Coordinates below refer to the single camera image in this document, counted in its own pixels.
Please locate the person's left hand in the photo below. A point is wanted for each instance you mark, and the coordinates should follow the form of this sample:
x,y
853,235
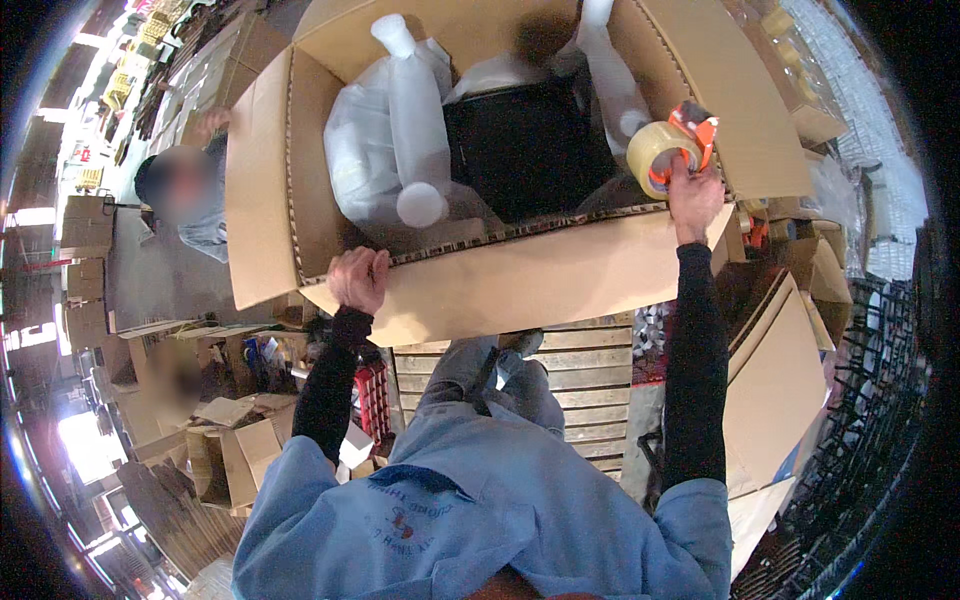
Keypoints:
x,y
358,279

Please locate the white foam-wrapped long item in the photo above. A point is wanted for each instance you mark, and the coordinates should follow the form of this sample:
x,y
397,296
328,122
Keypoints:
x,y
611,75

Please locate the person's left fingers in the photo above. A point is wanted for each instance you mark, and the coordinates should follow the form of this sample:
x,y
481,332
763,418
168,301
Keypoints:
x,y
367,259

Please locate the person's legs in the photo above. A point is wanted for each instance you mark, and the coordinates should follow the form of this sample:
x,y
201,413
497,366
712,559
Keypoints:
x,y
517,379

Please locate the person's body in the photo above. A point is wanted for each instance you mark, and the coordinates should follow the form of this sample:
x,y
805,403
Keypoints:
x,y
480,525

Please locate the stack of cardboard boxes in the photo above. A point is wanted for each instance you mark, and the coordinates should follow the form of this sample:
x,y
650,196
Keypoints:
x,y
85,262

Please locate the wooden pallet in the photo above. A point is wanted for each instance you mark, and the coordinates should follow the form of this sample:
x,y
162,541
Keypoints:
x,y
592,382

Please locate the person's right hand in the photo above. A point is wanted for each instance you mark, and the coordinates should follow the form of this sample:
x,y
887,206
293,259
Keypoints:
x,y
694,206

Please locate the bubble-wrapped white bundle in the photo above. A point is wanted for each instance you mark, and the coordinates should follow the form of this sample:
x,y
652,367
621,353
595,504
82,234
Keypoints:
x,y
390,135

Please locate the heap of open cardboard boxes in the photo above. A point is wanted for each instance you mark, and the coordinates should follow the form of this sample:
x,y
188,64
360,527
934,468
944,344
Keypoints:
x,y
225,450

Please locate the large cardboard box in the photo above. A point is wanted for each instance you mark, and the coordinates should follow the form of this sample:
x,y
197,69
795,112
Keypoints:
x,y
525,277

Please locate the person's right fingers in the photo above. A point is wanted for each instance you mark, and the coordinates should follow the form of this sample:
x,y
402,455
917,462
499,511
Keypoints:
x,y
694,180

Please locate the black box-shaped item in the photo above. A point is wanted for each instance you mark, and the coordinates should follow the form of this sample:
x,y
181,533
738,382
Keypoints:
x,y
525,146

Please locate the flat cardboard sheets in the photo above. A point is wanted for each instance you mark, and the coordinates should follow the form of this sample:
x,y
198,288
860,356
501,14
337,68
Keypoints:
x,y
772,390

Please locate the orange tape dispenser with tape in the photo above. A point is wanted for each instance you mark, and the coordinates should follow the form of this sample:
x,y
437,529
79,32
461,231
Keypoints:
x,y
664,146

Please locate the black metal rack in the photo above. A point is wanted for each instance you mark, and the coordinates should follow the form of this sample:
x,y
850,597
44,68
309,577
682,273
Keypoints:
x,y
855,450

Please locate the red plastic crate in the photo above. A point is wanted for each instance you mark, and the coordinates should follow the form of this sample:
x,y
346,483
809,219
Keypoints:
x,y
373,397

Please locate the bubble wrap roll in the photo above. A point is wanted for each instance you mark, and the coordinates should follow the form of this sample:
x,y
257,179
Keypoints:
x,y
870,127

